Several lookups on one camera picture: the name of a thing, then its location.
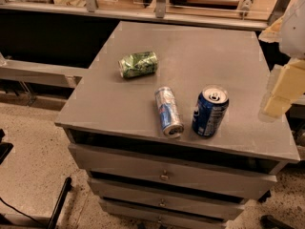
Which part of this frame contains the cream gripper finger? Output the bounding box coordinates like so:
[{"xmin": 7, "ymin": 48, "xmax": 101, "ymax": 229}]
[{"xmin": 262, "ymin": 58, "xmax": 305, "ymax": 118}]

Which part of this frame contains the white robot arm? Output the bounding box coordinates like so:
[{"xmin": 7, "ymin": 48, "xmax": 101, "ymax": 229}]
[{"xmin": 258, "ymin": 0, "xmax": 305, "ymax": 118}]

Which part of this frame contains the black pole on floor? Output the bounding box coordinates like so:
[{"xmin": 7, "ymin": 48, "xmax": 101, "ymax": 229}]
[{"xmin": 47, "ymin": 177, "xmax": 72, "ymax": 229}]

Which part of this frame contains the green soda can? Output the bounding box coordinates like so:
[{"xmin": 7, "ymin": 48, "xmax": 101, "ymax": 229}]
[{"xmin": 118, "ymin": 52, "xmax": 158, "ymax": 79}]

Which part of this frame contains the black object left edge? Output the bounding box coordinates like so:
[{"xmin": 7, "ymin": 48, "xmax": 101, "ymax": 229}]
[{"xmin": 0, "ymin": 129, "xmax": 13, "ymax": 164}]

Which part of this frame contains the black cable on floor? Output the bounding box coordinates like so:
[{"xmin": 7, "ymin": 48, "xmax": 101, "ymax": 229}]
[{"xmin": 0, "ymin": 197, "xmax": 44, "ymax": 225}]

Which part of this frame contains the silver blue slim can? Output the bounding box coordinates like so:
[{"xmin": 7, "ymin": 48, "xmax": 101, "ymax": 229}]
[{"xmin": 154, "ymin": 87, "xmax": 184, "ymax": 138}]

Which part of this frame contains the grey metal rail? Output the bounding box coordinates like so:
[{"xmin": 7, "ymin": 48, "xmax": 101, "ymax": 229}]
[{"xmin": 0, "ymin": 60, "xmax": 87, "ymax": 89}]

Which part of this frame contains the blue Pepsi can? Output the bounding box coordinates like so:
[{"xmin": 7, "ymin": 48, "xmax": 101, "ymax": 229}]
[{"xmin": 192, "ymin": 85, "xmax": 229, "ymax": 138}]

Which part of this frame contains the grey drawer cabinet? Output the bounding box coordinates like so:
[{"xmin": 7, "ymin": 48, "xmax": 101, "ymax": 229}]
[{"xmin": 57, "ymin": 22, "xmax": 299, "ymax": 229}]

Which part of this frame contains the grey drawer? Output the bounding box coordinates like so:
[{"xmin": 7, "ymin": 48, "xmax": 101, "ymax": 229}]
[
  {"xmin": 98, "ymin": 198, "xmax": 228, "ymax": 229},
  {"xmin": 69, "ymin": 143, "xmax": 276, "ymax": 199},
  {"xmin": 88, "ymin": 177, "xmax": 244, "ymax": 220}
]

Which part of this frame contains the middle grey drawer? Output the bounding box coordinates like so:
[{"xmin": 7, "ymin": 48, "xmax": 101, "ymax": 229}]
[{"xmin": 88, "ymin": 177, "xmax": 244, "ymax": 220}]

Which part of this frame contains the bottom grey drawer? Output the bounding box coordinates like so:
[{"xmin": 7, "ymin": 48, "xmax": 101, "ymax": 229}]
[{"xmin": 98, "ymin": 198, "xmax": 228, "ymax": 229}]

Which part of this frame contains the top grey drawer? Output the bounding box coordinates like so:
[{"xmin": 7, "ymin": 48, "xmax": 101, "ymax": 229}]
[{"xmin": 69, "ymin": 143, "xmax": 276, "ymax": 199}]

